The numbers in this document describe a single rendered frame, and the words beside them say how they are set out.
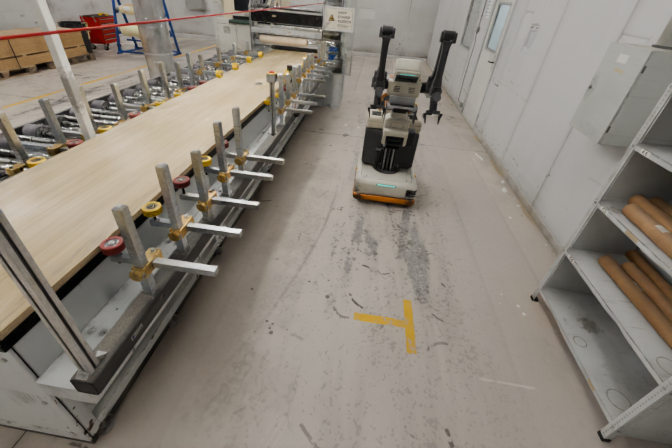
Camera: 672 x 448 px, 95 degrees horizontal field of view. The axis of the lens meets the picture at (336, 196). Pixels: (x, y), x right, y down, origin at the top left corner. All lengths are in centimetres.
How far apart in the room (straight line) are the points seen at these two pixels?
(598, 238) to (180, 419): 260
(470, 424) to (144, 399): 166
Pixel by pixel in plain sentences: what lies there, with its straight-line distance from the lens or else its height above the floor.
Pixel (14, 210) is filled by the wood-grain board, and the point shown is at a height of 90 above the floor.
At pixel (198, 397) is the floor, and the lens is 202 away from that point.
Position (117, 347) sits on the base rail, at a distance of 142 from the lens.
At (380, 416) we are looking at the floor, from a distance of 195.
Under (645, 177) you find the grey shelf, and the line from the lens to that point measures 242.
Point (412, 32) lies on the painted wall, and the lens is 1196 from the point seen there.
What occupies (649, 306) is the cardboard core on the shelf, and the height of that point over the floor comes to 59.
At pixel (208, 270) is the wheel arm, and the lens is 133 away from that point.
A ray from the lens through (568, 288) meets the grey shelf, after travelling 285.
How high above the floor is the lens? 179
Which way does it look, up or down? 33 degrees down
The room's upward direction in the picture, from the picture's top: 5 degrees clockwise
